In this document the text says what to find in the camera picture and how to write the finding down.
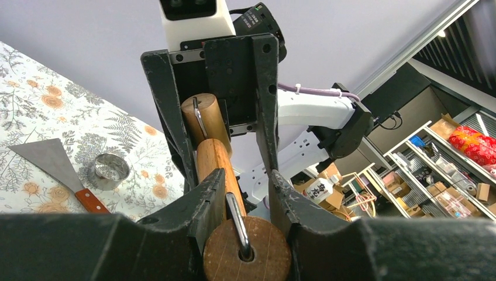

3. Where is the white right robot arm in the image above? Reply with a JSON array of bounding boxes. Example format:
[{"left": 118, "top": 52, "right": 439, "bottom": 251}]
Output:
[{"left": 141, "top": 1, "right": 373, "bottom": 211}]

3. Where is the white plastic bottle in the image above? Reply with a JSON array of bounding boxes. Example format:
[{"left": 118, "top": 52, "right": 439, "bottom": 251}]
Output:
[{"left": 302, "top": 175, "right": 339, "bottom": 204}]

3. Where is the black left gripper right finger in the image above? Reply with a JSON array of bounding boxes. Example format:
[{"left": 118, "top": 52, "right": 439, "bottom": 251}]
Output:
[{"left": 268, "top": 170, "right": 495, "bottom": 280}]

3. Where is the metal storage shelf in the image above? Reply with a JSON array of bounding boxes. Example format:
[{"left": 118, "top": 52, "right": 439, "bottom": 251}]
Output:
[{"left": 348, "top": 114, "right": 495, "bottom": 221}]

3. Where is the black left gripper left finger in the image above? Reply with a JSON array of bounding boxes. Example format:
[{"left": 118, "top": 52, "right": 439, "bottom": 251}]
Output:
[{"left": 1, "top": 169, "right": 225, "bottom": 280}]

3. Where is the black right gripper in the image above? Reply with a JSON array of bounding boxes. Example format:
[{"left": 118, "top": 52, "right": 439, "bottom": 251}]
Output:
[{"left": 140, "top": 33, "right": 287, "bottom": 190}]

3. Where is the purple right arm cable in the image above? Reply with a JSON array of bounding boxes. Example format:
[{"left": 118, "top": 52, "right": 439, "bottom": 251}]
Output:
[{"left": 277, "top": 82, "right": 362, "bottom": 102}]

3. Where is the red patterned bag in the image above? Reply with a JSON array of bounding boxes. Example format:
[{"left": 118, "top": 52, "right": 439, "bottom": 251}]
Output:
[{"left": 448, "top": 126, "right": 495, "bottom": 166}]

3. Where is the wooden double-ended rolling pin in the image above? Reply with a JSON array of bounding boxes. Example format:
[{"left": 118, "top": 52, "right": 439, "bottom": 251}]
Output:
[{"left": 181, "top": 93, "right": 291, "bottom": 280}]

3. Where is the metal scraper wooden handle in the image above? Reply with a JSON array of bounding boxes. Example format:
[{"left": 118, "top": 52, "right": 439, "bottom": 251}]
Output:
[{"left": 8, "top": 138, "right": 109, "bottom": 214}]

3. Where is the floral table mat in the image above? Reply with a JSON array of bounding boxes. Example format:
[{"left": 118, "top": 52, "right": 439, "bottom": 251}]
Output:
[{"left": 1, "top": 43, "right": 184, "bottom": 221}]

